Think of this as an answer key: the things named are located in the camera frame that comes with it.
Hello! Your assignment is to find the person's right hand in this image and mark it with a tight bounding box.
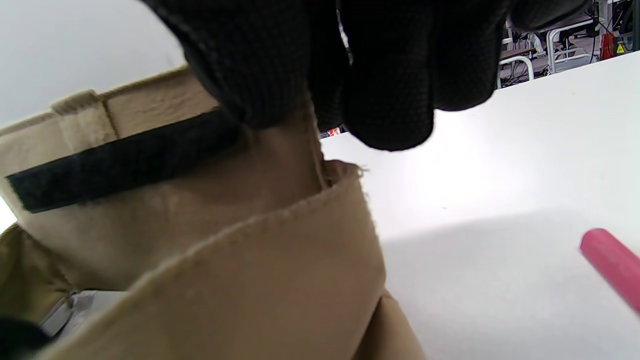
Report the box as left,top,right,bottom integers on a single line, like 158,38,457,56
140,0,591,152

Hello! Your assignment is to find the tan fabric pencil pouch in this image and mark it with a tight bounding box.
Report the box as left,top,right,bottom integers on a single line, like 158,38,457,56
0,65,428,360

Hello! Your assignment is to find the pink cap twist pen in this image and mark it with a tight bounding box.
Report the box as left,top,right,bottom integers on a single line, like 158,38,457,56
580,228,640,316

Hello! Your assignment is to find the white tubular rolling cart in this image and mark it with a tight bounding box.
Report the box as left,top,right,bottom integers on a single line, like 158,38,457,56
497,55,536,89

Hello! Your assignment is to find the white metal rack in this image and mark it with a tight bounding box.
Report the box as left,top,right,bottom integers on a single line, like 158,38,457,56
545,19,596,76

